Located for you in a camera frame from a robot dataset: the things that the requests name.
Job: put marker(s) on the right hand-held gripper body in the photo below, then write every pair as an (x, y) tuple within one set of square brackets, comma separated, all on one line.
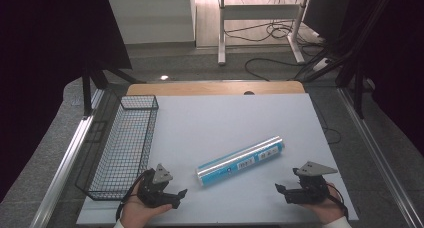
[(311, 188)]

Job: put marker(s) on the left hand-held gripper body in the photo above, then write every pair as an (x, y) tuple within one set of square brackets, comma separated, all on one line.
[(151, 193)]

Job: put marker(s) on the person's left hand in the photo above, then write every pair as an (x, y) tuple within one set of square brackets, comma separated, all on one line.
[(135, 213)]

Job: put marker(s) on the person's right hand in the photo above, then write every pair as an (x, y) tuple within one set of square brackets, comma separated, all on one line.
[(328, 209)]

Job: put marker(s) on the blue and silver wrap roll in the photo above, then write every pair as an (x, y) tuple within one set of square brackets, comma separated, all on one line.
[(240, 161)]

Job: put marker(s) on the white table mat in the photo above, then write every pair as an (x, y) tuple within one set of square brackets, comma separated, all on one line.
[(216, 121)]

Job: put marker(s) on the black metal stand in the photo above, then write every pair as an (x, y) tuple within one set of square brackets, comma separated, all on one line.
[(87, 88), (358, 88)]

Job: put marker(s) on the white power strip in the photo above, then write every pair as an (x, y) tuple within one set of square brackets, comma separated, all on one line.
[(322, 64)]

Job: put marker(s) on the dark curtain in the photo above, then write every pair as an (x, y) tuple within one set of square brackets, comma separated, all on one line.
[(43, 71), (400, 54)]

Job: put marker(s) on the white cabinet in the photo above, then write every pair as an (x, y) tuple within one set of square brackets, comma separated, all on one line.
[(153, 19)]

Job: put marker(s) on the aluminium rail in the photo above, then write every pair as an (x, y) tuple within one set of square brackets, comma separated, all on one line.
[(66, 161), (376, 154)]

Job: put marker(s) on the white metal desk frame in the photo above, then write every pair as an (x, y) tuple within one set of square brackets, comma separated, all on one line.
[(221, 28)]

